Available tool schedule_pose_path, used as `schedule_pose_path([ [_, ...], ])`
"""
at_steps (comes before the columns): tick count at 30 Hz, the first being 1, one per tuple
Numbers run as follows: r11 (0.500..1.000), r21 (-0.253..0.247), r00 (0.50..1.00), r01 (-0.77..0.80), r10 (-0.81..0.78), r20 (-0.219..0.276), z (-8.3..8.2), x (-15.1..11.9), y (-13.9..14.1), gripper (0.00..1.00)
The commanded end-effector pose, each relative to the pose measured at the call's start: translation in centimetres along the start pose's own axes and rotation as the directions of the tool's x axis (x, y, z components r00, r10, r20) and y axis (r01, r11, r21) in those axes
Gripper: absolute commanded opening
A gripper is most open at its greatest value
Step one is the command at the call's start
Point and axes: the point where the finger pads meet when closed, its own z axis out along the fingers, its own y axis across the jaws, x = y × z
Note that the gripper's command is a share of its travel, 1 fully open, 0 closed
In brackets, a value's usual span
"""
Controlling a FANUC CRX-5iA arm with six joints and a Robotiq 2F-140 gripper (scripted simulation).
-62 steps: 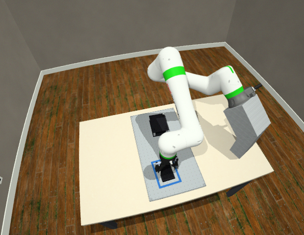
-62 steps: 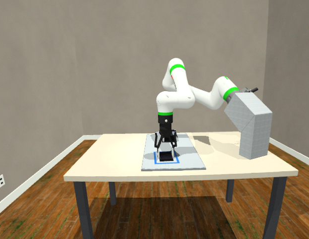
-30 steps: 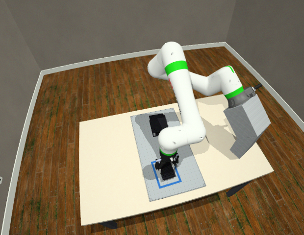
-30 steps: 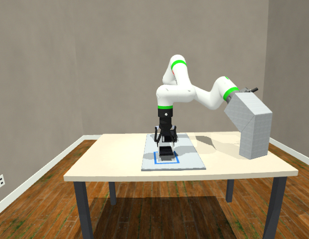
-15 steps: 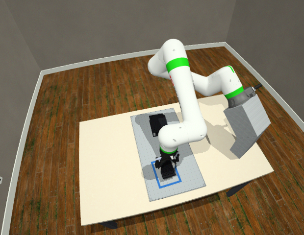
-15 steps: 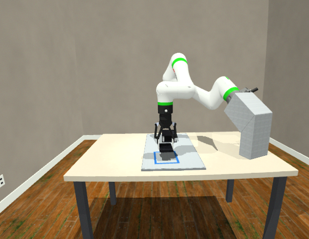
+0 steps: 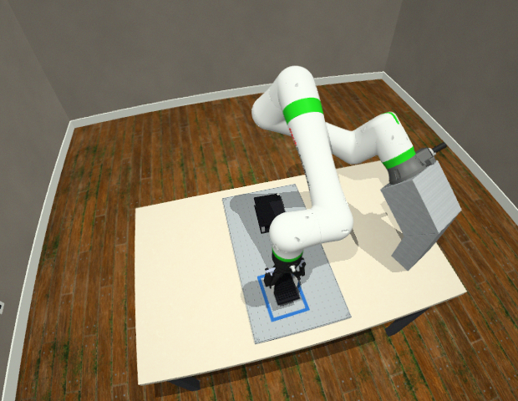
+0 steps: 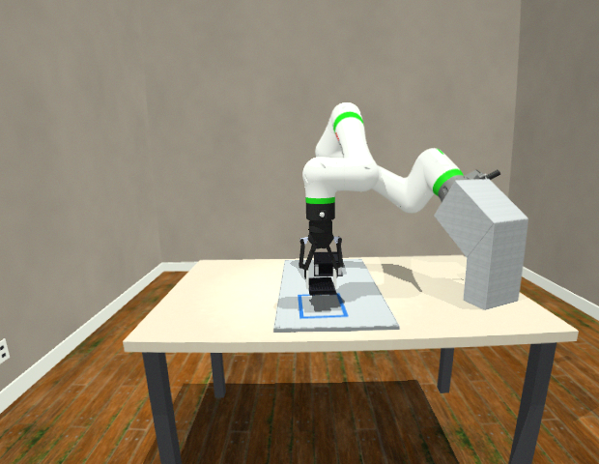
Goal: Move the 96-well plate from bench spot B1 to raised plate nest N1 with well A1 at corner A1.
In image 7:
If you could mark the blue tape rectangle outline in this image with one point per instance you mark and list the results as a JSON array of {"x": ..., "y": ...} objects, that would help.
[{"x": 286, "y": 315}]

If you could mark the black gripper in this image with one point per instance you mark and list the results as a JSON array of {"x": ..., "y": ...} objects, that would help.
[{"x": 270, "y": 279}]

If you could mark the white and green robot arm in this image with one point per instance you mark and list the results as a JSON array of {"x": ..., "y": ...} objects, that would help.
[{"x": 330, "y": 218}]

